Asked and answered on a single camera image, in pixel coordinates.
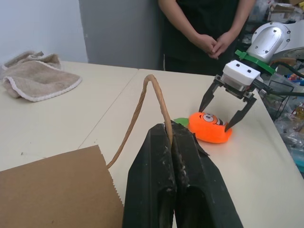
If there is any green ring clamp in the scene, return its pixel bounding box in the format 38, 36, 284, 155
234, 49, 276, 75

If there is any beige towel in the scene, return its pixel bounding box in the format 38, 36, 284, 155
1, 50, 83, 103

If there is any orange plush toy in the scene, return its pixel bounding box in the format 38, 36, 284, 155
173, 111, 234, 144

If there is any brown paper bag with handle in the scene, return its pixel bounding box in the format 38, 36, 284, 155
0, 74, 173, 228

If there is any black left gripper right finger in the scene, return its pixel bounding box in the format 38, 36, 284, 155
171, 123, 245, 228

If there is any person's right hand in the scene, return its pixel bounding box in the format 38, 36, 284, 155
193, 33, 218, 55

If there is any person's black-clothed torso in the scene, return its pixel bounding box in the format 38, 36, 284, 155
161, 0, 250, 77

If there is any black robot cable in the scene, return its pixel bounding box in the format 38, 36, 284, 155
260, 60, 304, 97

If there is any person's left hand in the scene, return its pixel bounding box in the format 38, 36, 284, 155
210, 31, 236, 60

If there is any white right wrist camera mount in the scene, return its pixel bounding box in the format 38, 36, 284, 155
222, 60, 261, 86

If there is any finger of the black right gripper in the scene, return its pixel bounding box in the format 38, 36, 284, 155
199, 75, 225, 112
224, 91, 258, 132

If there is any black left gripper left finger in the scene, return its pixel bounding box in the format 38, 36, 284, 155
122, 123, 178, 228

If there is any cardboard box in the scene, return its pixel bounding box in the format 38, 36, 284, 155
267, 0, 304, 22

